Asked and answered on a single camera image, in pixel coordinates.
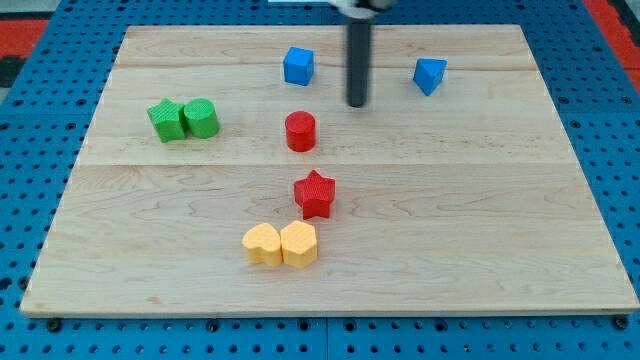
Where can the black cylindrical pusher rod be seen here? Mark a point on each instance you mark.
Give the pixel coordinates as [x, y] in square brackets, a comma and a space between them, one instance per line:
[358, 55]

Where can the blue cube block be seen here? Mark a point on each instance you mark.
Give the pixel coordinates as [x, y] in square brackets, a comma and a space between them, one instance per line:
[298, 66]

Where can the blue triangle block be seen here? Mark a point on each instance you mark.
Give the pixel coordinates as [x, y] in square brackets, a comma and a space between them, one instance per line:
[428, 74]

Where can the red cylinder block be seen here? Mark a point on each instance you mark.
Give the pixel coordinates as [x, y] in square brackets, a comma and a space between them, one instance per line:
[300, 127]

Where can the red star block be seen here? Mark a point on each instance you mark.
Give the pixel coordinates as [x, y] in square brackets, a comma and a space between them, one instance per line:
[315, 194]

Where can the green cylinder block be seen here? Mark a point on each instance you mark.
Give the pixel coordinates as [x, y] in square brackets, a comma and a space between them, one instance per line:
[201, 118]

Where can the green star block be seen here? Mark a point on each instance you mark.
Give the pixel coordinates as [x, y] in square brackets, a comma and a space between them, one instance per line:
[168, 120]

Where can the yellow hexagon block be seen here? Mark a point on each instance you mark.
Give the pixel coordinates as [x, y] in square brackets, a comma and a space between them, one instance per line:
[299, 244]

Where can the yellow heart block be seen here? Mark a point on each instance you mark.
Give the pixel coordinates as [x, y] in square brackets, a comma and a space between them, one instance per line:
[262, 244]

